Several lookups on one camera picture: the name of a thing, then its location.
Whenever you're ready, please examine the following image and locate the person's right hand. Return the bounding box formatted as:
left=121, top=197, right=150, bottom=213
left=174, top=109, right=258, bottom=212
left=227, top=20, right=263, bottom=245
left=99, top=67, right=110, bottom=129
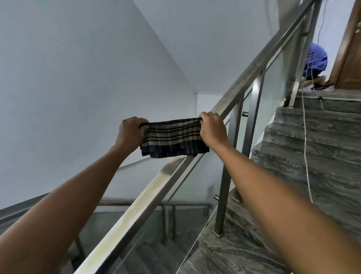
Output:
left=199, top=111, right=228, bottom=150

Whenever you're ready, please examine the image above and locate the person's left hand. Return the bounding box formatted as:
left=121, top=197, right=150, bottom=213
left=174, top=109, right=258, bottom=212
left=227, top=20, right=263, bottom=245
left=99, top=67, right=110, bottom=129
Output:
left=114, top=116, right=150, bottom=154

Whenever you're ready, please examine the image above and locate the dark plaid cloth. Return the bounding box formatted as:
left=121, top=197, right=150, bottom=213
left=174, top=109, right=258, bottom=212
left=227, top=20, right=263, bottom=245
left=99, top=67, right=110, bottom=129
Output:
left=140, top=118, right=210, bottom=158

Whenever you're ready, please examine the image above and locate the steel stair handrail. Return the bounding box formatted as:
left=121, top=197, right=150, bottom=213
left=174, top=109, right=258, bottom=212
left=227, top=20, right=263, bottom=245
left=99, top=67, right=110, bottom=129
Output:
left=74, top=0, right=316, bottom=274

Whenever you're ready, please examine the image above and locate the person's left forearm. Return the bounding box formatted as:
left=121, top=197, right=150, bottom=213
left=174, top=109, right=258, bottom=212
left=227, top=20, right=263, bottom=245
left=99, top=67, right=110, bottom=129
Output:
left=0, top=145, right=133, bottom=274

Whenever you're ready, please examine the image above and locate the dark metal stair railing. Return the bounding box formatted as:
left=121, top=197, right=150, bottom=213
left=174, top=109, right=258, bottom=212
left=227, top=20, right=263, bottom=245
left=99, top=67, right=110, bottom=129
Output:
left=0, top=192, right=214, bottom=224

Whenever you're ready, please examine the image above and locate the glass railing panel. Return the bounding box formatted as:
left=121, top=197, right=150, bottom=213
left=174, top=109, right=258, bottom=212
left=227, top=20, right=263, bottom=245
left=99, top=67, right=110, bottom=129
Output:
left=242, top=28, right=304, bottom=158
left=106, top=152, right=219, bottom=274

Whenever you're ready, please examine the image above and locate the brown wooden door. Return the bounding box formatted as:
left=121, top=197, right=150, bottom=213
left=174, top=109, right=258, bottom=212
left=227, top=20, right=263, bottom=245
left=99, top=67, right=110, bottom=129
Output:
left=328, top=0, right=361, bottom=90

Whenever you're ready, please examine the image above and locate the steel railing post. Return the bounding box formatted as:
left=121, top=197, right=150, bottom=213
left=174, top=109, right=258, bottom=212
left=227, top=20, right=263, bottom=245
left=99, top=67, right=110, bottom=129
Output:
left=228, top=96, right=245, bottom=203
left=283, top=0, right=323, bottom=108
left=213, top=66, right=267, bottom=238

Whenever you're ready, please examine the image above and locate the white cable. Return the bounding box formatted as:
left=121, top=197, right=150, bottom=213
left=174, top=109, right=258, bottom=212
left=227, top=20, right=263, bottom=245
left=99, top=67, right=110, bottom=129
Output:
left=315, top=96, right=361, bottom=117
left=300, top=89, right=315, bottom=204

